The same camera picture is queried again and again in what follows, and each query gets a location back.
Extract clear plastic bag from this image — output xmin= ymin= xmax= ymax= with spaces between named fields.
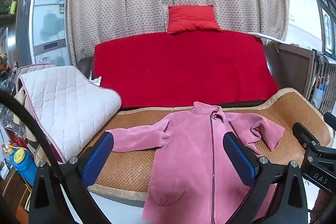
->
xmin=0 ymin=74 xmax=23 ymax=135

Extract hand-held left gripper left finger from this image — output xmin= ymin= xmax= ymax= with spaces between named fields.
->
xmin=29 ymin=132 xmax=114 ymax=224

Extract woven rattan mat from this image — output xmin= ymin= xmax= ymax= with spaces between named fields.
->
xmin=34 ymin=88 xmax=335 ymax=202

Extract green potted plant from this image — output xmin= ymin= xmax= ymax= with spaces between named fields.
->
xmin=0 ymin=0 xmax=19 ymax=16

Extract white board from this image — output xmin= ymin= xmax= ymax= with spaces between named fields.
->
xmin=248 ymin=32 xmax=286 ymax=44

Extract person's right forearm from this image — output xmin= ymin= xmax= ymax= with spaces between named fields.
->
xmin=310 ymin=187 xmax=336 ymax=224

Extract wooden crib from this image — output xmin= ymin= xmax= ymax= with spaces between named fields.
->
xmin=311 ymin=49 xmax=336 ymax=111

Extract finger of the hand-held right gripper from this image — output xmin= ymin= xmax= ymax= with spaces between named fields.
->
xmin=323 ymin=112 xmax=336 ymax=132
xmin=292 ymin=122 xmax=327 ymax=153

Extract silver refrigerator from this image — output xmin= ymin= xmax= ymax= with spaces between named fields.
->
xmin=16 ymin=0 xmax=72 ymax=67

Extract blue bottle with yellow cap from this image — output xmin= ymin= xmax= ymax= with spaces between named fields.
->
xmin=9 ymin=147 xmax=38 ymax=185

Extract red blanket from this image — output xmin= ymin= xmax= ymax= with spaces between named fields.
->
xmin=93 ymin=30 xmax=279 ymax=110

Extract dark brown sofa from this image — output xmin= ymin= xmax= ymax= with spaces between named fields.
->
xmin=77 ymin=42 xmax=315 ymax=110

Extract black cable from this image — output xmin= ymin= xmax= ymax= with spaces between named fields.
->
xmin=0 ymin=90 xmax=111 ymax=224

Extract framed wall picture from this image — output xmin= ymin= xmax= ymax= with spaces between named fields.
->
xmin=306 ymin=0 xmax=336 ymax=56

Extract artificial flowers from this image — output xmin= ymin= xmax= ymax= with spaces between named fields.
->
xmin=0 ymin=53 xmax=11 ymax=73

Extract white quilted pad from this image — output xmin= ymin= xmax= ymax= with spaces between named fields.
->
xmin=16 ymin=64 xmax=122 ymax=164

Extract pink corduroy coat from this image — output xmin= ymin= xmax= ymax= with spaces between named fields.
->
xmin=105 ymin=101 xmax=286 ymax=224

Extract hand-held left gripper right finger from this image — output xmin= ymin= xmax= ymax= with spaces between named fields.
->
xmin=223 ymin=132 xmax=309 ymax=224

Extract red pillow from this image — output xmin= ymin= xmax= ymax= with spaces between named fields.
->
xmin=167 ymin=4 xmax=223 ymax=35

